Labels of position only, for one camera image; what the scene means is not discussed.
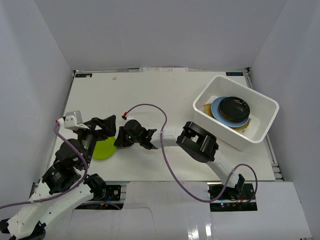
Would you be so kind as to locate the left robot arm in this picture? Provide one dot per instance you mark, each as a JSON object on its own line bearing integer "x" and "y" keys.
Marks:
{"x": 66, "y": 184}

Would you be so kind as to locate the square yellow woven plate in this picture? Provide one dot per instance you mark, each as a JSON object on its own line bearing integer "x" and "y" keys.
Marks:
{"x": 225, "y": 115}

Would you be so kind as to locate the blue plate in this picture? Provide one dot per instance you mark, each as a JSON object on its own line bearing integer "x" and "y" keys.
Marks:
{"x": 220, "y": 115}

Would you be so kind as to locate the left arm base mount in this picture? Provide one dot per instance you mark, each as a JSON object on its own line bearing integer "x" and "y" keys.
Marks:
{"x": 105, "y": 196}

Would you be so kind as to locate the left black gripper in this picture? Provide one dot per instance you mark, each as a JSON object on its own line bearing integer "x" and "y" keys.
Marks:
{"x": 94, "y": 128}

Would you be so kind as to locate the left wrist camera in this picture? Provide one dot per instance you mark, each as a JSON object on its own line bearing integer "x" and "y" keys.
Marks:
{"x": 72, "y": 121}

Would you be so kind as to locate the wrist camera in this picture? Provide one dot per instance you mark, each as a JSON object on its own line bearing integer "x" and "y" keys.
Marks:
{"x": 72, "y": 121}
{"x": 127, "y": 117}

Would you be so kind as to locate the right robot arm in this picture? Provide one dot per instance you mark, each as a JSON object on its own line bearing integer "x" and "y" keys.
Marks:
{"x": 197, "y": 142}

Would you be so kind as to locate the white plastic bin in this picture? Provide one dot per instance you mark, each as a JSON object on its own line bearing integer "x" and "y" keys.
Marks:
{"x": 239, "y": 135}

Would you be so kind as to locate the lime green plate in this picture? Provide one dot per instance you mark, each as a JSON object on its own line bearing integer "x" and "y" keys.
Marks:
{"x": 104, "y": 149}

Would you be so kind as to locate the black plate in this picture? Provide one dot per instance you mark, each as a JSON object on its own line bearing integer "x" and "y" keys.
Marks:
{"x": 234, "y": 109}

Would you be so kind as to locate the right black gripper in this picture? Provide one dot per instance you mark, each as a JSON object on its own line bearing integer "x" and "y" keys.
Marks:
{"x": 121, "y": 141}

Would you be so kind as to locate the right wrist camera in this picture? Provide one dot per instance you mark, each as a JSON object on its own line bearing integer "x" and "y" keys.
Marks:
{"x": 127, "y": 117}

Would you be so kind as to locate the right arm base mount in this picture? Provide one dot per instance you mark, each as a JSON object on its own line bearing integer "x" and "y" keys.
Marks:
{"x": 232, "y": 202}

